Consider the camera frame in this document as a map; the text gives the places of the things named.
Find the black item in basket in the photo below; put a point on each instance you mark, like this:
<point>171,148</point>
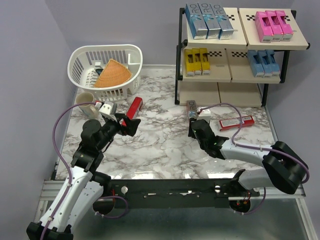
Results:
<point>98,70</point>

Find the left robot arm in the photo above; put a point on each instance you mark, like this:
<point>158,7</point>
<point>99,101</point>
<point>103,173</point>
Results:
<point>84,185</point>

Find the pink toothpaste box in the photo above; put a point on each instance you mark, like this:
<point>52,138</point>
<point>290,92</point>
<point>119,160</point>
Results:
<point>286,27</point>
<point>273,22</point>

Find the white plastic basket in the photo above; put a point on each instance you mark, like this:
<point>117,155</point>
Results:
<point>85,60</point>

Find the light blue toothpaste box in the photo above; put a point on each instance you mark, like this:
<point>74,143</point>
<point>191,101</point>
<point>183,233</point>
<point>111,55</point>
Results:
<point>275,69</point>
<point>265,62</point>

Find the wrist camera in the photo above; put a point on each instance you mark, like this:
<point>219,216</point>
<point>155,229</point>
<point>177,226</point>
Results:
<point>107,109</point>
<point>204,114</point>

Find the light blue toothpaste box corner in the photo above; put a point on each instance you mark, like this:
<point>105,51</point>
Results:
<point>255,64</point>

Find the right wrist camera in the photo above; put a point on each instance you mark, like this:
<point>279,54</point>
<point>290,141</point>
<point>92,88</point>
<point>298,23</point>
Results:
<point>204,114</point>

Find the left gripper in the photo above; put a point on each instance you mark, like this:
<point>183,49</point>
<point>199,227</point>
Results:
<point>132,125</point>

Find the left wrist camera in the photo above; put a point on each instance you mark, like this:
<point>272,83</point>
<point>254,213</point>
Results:
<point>107,109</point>

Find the red white toothpaste box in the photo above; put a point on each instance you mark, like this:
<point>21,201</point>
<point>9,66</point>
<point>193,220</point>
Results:
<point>234,123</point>

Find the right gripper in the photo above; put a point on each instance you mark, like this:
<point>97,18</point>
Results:
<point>191,131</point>

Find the beige ceramic mug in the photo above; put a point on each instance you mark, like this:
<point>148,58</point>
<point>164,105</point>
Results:
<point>87,101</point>

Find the orange woven fan mat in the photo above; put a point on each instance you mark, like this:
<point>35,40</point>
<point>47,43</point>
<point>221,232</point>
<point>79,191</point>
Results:
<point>112,75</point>

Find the silver red toothpaste box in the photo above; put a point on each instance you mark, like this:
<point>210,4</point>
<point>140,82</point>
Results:
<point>192,109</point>

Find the silver blue toothpaste box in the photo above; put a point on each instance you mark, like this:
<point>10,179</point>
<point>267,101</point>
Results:
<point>213,27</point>
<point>226,28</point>
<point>196,21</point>

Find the yellow toothpaste box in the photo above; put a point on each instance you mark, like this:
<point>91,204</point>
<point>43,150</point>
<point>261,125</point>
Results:
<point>205,64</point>
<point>189,63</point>
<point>197,65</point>

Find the pink toothpaste box horizontal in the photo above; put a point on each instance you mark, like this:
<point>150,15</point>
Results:
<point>263,26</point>

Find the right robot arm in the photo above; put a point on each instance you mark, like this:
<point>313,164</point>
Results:
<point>279,166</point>

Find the black three-tier shelf rack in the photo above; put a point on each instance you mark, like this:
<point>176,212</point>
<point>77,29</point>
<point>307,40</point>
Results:
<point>231,79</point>

